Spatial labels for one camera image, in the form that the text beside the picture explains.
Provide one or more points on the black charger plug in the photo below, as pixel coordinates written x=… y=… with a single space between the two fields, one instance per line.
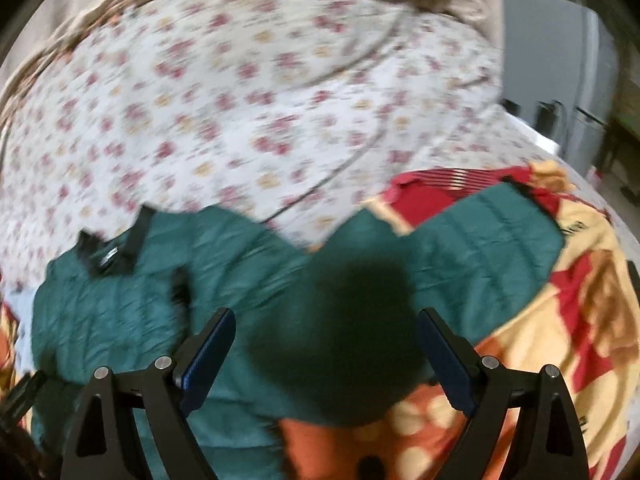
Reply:
x=550 y=117

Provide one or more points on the floral quilt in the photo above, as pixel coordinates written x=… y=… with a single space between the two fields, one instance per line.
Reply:
x=250 y=85

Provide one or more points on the red striped garment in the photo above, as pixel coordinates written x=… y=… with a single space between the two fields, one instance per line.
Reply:
x=440 y=185

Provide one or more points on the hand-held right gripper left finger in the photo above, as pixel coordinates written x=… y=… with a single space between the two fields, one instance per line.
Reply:
x=210 y=355

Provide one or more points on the dark green puffer jacket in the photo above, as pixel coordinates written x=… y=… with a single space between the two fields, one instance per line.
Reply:
x=250 y=270

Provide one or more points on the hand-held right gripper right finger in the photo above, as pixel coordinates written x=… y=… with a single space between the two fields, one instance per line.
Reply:
x=447 y=360

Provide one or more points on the orange yellow printed blanket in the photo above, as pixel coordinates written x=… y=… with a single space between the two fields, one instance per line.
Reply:
x=575 y=310

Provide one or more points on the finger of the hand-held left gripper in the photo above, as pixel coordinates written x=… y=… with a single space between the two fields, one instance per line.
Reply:
x=22 y=397

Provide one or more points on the light blue fleece blanket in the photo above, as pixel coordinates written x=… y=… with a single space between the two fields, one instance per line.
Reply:
x=22 y=310

